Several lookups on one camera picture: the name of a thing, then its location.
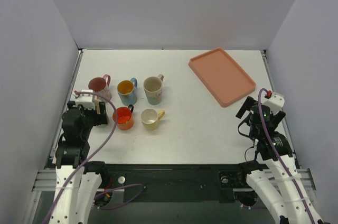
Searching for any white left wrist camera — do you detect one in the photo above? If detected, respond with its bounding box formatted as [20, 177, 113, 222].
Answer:
[73, 89, 96, 110]

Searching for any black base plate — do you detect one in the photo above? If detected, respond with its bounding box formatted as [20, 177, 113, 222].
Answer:
[104, 164, 258, 206]

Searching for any yellow mug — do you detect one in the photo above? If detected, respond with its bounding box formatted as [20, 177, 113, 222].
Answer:
[141, 108, 165, 130]

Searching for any orange mug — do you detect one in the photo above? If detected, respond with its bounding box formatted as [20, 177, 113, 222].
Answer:
[112, 104, 134, 130]

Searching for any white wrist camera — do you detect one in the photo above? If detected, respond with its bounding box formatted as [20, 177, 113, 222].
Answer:
[73, 89, 96, 110]
[263, 90, 285, 115]

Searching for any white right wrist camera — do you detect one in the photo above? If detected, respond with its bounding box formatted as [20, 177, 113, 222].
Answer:
[263, 90, 285, 115]

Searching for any pink plastic tray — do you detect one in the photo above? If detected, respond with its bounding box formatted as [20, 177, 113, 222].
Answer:
[189, 48, 256, 108]

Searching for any seashell coral mug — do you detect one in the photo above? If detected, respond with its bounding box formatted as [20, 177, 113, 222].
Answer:
[143, 74, 164, 105]

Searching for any pink floral mug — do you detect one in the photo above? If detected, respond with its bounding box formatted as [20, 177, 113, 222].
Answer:
[88, 74, 112, 100]

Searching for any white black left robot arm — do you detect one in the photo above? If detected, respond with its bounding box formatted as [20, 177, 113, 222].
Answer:
[49, 100, 109, 223]

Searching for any blue butterfly mug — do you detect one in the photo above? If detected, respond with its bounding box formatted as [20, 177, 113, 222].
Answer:
[117, 78, 138, 106]

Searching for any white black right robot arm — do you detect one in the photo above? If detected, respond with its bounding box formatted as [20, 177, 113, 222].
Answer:
[236, 92, 324, 223]

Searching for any aluminium rail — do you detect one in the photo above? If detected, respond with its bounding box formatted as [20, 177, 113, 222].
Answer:
[32, 169, 316, 191]

